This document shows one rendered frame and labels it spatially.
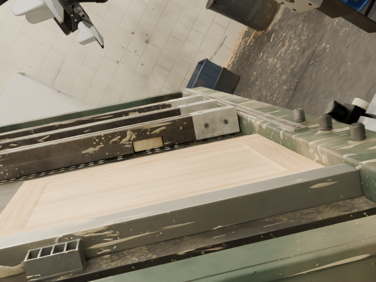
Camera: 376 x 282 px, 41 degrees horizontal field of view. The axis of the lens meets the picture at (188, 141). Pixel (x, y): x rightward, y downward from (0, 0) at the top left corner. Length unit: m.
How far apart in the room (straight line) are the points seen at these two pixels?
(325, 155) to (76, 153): 0.74
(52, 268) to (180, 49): 5.82
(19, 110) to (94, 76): 1.58
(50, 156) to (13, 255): 0.70
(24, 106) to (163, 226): 4.35
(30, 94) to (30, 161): 3.60
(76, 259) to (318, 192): 0.34
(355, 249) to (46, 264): 0.38
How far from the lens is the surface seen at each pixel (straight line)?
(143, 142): 1.38
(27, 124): 2.58
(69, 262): 0.67
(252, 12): 5.50
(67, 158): 1.39
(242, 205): 0.71
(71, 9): 1.44
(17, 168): 1.41
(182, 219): 0.70
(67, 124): 1.90
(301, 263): 0.48
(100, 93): 6.34
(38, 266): 0.68
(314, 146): 0.91
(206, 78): 5.41
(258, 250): 0.50
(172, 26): 6.42
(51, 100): 4.97
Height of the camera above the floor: 1.28
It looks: 11 degrees down
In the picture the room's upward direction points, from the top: 64 degrees counter-clockwise
